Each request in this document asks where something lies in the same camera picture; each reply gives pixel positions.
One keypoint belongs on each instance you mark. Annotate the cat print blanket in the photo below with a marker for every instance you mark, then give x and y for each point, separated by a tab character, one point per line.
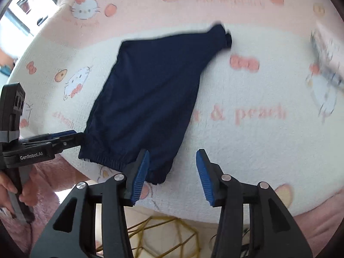
242	145

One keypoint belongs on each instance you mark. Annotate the navy shorts with white stripes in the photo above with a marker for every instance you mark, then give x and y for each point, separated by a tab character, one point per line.
150	86

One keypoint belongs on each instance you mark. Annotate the cat print pillow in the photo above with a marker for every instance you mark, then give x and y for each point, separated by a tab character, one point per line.
330	53

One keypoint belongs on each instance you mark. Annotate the person's left forearm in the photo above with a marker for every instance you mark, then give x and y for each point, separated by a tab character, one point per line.
13	231

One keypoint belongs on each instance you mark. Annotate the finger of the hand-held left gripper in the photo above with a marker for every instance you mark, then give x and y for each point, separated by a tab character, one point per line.
70	141
64	133

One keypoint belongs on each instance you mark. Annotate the person's left hand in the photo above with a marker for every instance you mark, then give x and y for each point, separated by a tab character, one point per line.
8	184

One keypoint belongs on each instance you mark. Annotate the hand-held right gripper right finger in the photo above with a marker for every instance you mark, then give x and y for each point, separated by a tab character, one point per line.
203	177

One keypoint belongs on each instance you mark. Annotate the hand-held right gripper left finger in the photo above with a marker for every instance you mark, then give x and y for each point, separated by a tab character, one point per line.
141	177

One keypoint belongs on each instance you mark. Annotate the window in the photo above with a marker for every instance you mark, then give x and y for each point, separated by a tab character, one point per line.
18	24

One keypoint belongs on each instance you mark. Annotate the pink fluffy robe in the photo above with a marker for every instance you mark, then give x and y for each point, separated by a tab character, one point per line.
322	225

